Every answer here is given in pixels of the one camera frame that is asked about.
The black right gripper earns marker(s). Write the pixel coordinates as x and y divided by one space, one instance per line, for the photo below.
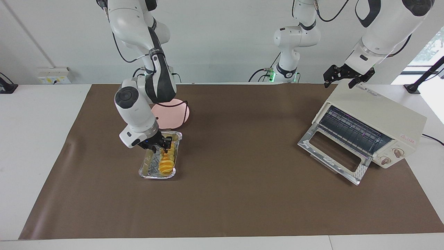
152 142

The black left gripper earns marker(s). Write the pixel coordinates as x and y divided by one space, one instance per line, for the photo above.
348 72

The yellow sliced bread loaf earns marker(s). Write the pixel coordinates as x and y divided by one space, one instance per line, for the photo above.
166 163

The aluminium foil tray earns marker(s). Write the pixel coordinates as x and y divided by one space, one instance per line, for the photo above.
149 166

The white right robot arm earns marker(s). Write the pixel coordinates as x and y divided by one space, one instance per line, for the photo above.
133 111

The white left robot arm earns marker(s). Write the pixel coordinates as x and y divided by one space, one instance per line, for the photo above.
295 38

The white toaster oven body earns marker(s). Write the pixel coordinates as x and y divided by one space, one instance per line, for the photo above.
378 111

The glass oven door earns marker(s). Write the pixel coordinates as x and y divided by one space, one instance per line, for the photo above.
334 154

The oven control knob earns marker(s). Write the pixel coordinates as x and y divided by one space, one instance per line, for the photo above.
385 160
399 152

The pink round plate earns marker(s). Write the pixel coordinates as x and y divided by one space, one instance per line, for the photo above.
173 116

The black angled pole stand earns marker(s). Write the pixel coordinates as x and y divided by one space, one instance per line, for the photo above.
412 87

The brown table mat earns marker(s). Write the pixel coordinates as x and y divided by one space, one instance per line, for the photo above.
225 201

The window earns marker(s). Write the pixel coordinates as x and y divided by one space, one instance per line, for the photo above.
430 48

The black table clamp stand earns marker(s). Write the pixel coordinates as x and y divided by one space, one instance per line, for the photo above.
7 86

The white wall power outlet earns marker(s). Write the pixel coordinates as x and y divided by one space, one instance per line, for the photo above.
53 76

